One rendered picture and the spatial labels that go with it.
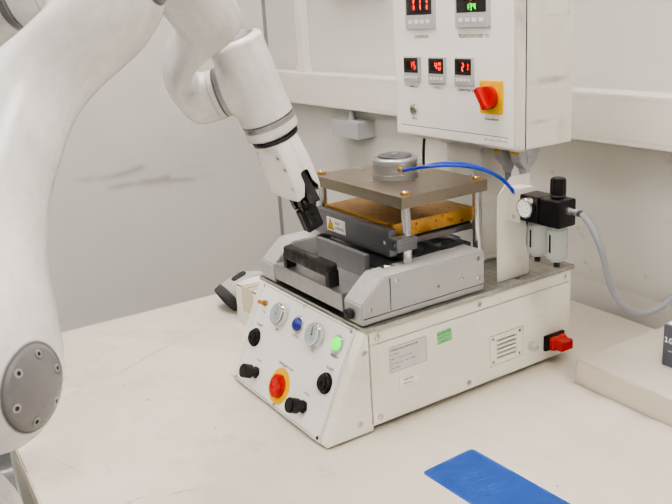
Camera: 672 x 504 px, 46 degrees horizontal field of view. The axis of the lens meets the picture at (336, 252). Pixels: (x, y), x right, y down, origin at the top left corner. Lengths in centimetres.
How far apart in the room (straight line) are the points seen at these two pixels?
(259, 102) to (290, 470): 55
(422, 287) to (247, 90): 41
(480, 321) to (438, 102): 41
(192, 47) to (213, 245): 182
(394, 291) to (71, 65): 65
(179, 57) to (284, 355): 54
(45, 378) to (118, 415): 78
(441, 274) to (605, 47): 64
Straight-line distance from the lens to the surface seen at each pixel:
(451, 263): 129
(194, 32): 107
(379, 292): 121
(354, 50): 240
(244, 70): 119
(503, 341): 141
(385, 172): 136
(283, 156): 122
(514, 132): 134
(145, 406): 146
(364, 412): 126
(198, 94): 121
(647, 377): 139
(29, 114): 74
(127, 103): 270
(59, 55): 76
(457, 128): 144
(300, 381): 132
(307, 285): 133
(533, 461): 122
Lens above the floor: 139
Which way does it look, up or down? 17 degrees down
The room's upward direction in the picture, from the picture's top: 4 degrees counter-clockwise
